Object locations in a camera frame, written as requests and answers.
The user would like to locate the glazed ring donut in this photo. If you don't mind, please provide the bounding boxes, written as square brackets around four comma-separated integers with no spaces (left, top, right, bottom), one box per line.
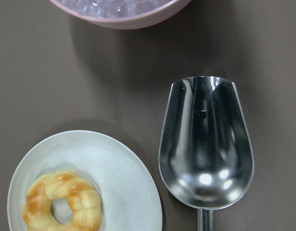
[22,170,103,231]

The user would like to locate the white round plate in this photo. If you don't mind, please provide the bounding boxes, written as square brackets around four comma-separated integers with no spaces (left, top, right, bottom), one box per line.
[7,130,163,231]

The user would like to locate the metal ice scoop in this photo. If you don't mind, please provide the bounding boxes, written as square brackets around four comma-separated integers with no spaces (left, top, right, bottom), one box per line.
[158,76,254,231]

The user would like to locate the pink bowl of ice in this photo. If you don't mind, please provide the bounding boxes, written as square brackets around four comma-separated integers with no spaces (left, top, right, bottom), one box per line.
[51,0,190,30]

